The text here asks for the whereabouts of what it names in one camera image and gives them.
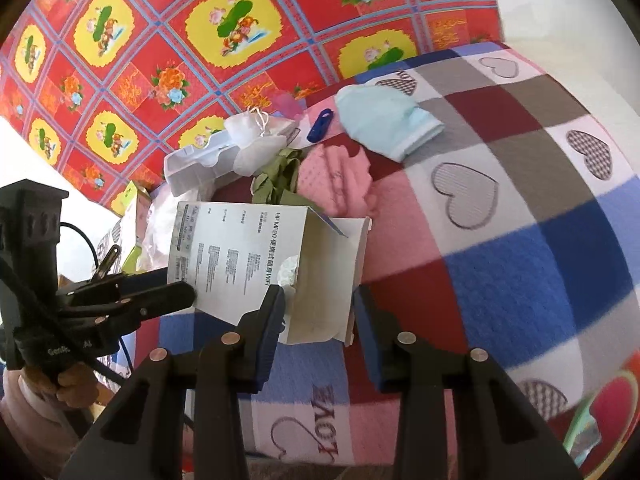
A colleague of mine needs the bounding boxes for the person's left hand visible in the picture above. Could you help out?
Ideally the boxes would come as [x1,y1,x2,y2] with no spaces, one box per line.
[22,361,100,412]

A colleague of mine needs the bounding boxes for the white face mask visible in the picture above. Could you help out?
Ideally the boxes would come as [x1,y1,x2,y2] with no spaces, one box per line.
[224,107,301,176]

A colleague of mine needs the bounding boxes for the red bin with green rim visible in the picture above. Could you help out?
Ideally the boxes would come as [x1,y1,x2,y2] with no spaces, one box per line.
[562,370,638,478]

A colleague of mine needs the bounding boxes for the white plastic tray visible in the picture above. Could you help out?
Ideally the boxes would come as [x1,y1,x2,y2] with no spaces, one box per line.
[164,130,241,198]

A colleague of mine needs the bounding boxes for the small blue plastic piece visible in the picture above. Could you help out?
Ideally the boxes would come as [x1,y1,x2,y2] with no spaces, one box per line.
[306,109,335,143]

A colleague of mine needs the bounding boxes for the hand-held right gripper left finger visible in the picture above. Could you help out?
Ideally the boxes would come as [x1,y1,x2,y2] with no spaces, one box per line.
[60,287,288,480]

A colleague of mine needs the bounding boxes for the olive green strips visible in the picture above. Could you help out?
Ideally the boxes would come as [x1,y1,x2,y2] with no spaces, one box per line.
[250,147,321,206]

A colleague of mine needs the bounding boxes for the person's left forearm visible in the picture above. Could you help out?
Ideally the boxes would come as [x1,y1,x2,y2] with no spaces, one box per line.
[0,367,91,480]

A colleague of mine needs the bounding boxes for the light blue fabric cover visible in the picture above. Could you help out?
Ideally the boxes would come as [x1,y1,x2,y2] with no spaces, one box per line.
[335,84,446,162]

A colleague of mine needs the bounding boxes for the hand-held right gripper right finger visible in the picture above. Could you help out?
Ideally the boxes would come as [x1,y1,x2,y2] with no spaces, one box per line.
[352,285,584,480]

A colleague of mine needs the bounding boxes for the checked heart blanket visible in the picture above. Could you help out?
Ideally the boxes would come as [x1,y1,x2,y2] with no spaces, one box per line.
[95,42,640,476]

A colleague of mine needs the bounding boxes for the red floral printed cloth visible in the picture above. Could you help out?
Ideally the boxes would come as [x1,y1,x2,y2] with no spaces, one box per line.
[0,0,506,221]

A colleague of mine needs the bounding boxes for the green selfie stick box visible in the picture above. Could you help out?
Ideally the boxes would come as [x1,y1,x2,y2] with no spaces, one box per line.
[107,180,153,273]

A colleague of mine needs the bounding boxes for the black cable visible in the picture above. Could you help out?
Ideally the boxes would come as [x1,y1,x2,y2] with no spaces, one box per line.
[0,222,133,386]

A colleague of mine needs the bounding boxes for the white carton box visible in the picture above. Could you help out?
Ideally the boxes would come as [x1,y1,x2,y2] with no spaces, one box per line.
[167,201,373,347]

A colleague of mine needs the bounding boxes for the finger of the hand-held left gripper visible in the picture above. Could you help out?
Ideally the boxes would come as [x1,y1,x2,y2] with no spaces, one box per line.
[64,280,199,335]
[55,266,172,307]

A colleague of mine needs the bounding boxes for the pink cloth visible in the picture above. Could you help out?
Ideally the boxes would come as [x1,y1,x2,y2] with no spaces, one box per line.
[297,142,381,218]

